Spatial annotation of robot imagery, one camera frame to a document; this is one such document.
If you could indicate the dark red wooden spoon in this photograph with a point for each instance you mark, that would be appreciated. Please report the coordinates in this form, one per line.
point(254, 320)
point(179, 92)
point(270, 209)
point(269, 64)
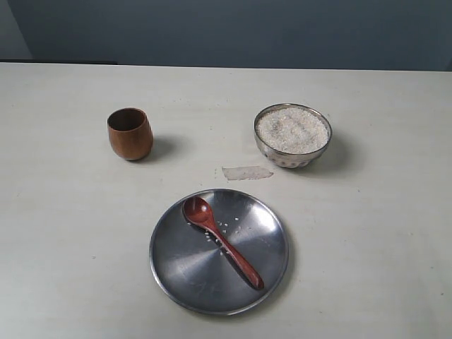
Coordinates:
point(198, 212)

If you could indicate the steel bowl of rice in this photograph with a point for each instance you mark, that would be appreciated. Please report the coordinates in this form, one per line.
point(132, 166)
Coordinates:
point(291, 135)

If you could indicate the clear tape strip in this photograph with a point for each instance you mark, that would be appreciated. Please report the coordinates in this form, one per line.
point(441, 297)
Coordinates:
point(246, 173)

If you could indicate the brown wooden cup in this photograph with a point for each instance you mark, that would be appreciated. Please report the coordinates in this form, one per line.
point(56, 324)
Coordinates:
point(130, 134)

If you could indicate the round steel plate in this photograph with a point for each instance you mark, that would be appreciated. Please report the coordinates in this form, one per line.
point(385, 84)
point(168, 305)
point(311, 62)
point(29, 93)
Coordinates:
point(197, 272)

